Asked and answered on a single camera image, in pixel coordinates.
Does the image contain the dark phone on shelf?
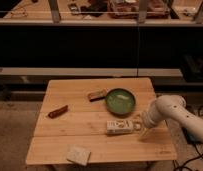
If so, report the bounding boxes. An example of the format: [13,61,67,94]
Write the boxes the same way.
[68,3,80,15]

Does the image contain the beige sponge block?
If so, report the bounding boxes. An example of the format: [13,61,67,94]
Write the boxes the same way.
[67,146,91,166]

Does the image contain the green round plate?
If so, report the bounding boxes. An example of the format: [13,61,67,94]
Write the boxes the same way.
[105,88,136,116]

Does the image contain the wooden table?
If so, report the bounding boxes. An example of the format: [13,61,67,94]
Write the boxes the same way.
[26,78,177,165]

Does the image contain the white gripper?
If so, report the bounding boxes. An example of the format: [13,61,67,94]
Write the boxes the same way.
[133,106,159,140]

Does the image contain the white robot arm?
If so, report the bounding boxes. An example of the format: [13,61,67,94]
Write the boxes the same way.
[138,95,203,143]

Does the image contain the black cable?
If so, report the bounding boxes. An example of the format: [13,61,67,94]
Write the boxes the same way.
[173,104,203,171]

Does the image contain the dark blue box device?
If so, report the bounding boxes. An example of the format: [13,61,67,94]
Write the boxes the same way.
[182,128,201,144]

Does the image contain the brown wooden brush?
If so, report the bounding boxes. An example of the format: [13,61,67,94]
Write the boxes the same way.
[88,90,107,102]

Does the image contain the red tray on shelf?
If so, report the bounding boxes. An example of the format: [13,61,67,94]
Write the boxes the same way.
[108,0,169,19]

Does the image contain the brown sausage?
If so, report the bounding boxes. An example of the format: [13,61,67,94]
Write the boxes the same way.
[48,105,68,119]

